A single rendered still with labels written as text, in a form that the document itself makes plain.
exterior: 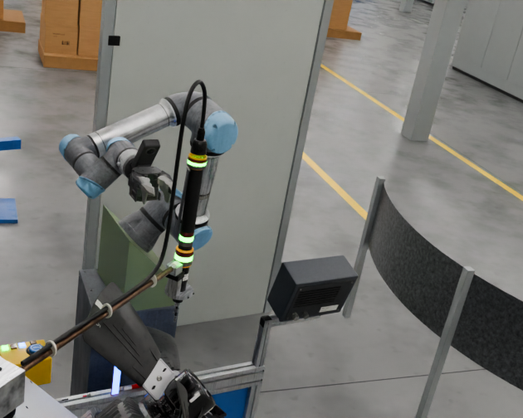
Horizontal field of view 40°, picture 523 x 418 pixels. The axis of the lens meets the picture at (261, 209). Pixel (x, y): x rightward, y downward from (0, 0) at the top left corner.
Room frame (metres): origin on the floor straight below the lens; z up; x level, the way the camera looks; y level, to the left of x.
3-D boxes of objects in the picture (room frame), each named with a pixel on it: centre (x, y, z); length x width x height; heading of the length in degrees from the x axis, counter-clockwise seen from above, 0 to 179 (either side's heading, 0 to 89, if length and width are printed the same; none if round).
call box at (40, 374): (1.69, 0.61, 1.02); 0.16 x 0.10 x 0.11; 123
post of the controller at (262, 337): (2.14, -0.09, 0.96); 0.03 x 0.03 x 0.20; 33
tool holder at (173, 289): (1.54, 0.17, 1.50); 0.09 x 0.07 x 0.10; 158
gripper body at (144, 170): (1.79, 0.33, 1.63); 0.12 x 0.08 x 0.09; 33
